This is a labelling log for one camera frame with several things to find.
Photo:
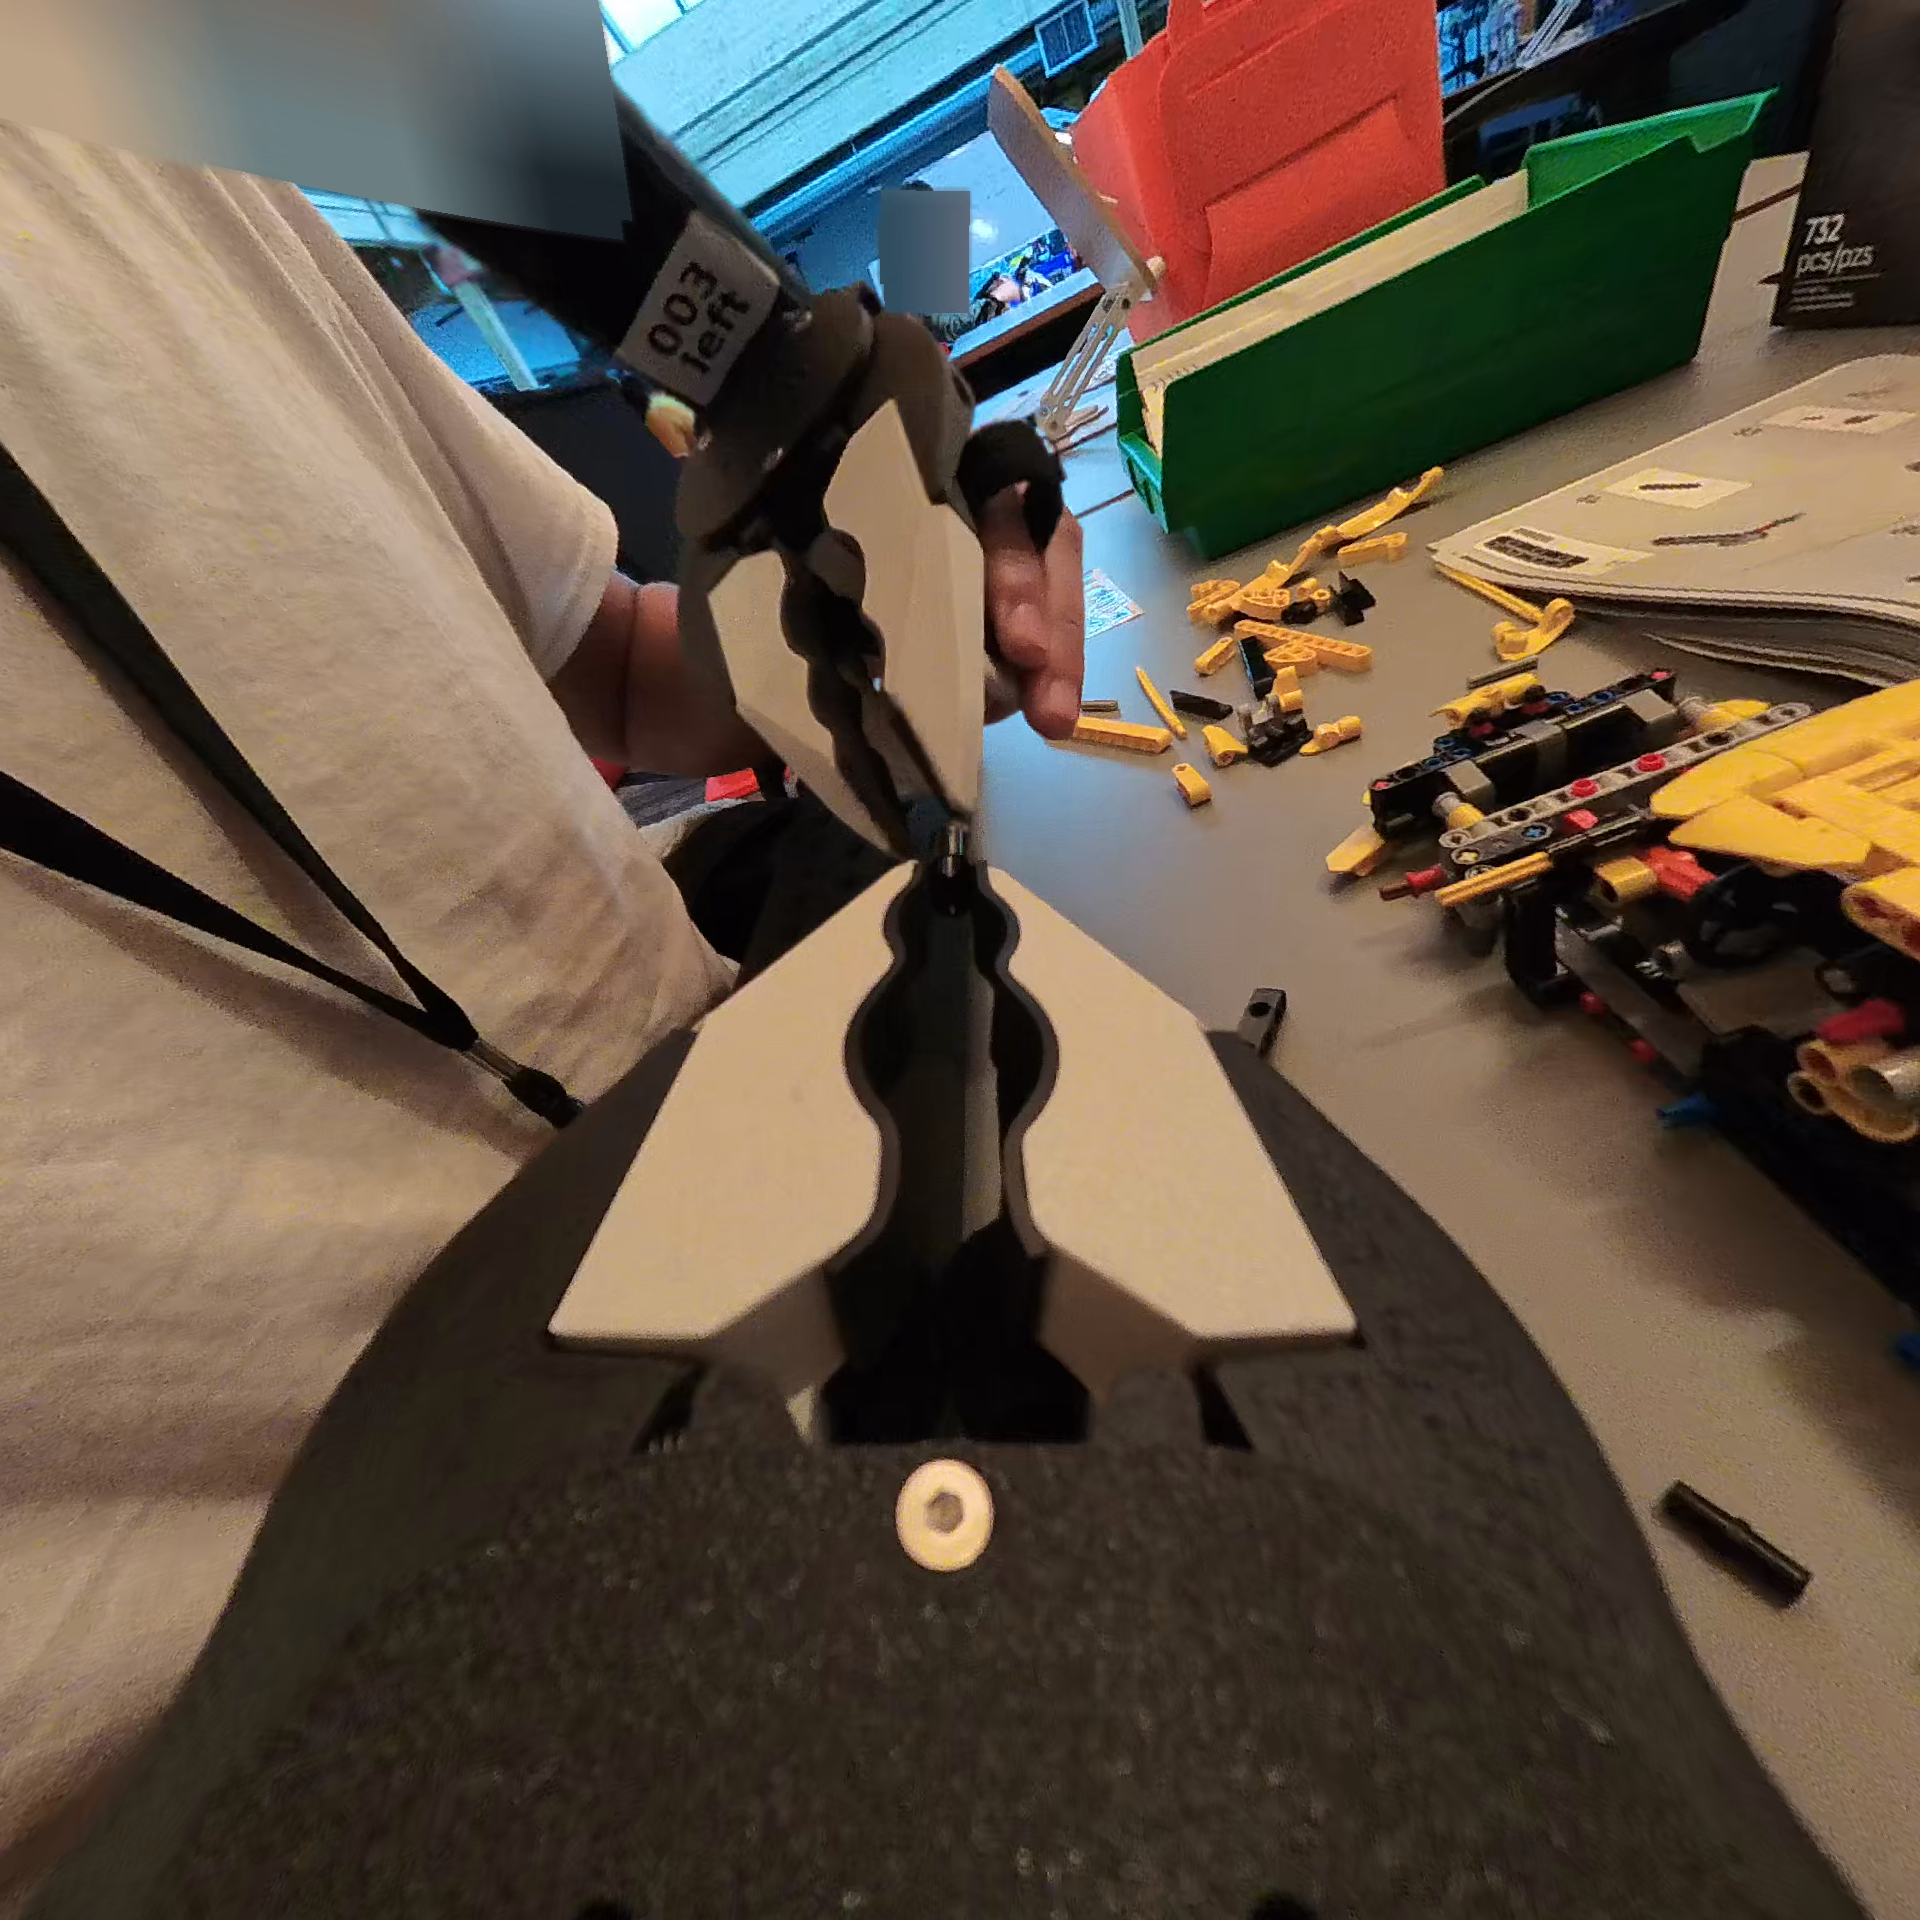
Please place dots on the yellow piece with long rod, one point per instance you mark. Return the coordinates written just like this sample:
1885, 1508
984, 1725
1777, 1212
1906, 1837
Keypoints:
1539, 628

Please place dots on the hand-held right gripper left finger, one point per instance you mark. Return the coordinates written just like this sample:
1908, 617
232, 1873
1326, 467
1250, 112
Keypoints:
721, 1184

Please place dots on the black axle pin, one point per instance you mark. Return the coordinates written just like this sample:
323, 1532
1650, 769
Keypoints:
1732, 1545

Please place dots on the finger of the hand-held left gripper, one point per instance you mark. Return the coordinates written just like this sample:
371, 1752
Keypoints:
780, 675
930, 600

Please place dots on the person's left forearm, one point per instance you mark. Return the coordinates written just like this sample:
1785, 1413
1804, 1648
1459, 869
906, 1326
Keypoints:
661, 675

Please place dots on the black toy beam with holes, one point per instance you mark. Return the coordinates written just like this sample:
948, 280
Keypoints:
1265, 1020

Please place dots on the dark grey axle pin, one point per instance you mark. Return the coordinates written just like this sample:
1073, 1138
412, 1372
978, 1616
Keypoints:
1501, 672

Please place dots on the toy car box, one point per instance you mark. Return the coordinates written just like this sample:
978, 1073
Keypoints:
1860, 149

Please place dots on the document holder stand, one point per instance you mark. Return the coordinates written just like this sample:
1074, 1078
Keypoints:
1059, 181

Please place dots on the green storage bin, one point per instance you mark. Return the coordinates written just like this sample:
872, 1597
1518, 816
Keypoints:
1424, 389

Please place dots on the pile of loose building pieces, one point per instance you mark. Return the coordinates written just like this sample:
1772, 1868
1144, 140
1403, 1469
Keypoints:
1290, 644

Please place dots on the partly built yellow toy car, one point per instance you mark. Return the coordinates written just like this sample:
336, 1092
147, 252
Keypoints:
1650, 901

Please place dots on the person's left hand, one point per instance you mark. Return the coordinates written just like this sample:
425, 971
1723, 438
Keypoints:
1043, 628

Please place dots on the open instruction booklet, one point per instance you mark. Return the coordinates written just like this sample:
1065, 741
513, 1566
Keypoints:
1723, 524

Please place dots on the yellow sticker sheet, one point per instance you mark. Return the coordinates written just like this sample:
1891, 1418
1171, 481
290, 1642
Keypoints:
1109, 600

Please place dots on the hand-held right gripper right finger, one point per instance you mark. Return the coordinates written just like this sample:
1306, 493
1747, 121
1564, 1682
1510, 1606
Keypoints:
1171, 1201

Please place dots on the red storage bin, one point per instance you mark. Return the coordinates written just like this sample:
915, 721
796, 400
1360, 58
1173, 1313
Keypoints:
1276, 136

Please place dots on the grey desk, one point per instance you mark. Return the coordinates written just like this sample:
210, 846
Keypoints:
1424, 1201

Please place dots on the white t-shirt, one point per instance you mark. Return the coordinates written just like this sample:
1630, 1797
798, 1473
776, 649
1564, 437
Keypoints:
224, 901

